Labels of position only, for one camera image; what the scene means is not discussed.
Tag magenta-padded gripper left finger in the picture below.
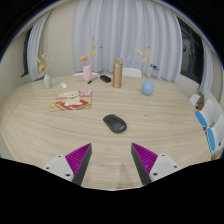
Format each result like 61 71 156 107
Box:
42 142 93 186

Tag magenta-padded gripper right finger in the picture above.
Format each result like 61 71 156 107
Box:
130 142 183 186

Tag black computer mouse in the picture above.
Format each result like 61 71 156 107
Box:
102 113 128 134

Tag cartoon print mouse pad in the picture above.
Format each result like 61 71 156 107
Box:
49 88 93 112

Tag blue vase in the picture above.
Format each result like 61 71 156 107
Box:
141 77 155 96

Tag small white chair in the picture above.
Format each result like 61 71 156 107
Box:
189 93 202 108

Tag pale green vase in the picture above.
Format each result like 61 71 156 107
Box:
43 73 53 90

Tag black rectangular box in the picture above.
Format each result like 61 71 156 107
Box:
99 74 112 84

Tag pink vase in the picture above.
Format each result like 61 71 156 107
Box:
82 64 93 83

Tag bronze drink bottle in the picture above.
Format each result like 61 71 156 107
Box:
112 57 124 89

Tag yellow dried flower bunch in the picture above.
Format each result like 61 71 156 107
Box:
36 52 54 76

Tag pink and yellow flower bunch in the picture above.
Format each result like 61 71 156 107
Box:
79 41 104 66

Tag tall dried flower bunch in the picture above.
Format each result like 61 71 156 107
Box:
136 46 160 79

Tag narrow white curtain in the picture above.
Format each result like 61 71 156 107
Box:
26 11 53 82
199 38 214 96

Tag dark window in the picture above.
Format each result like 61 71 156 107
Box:
178 18 204 84
21 28 33 78

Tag wide white curtain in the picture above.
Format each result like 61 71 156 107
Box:
73 0 184 84

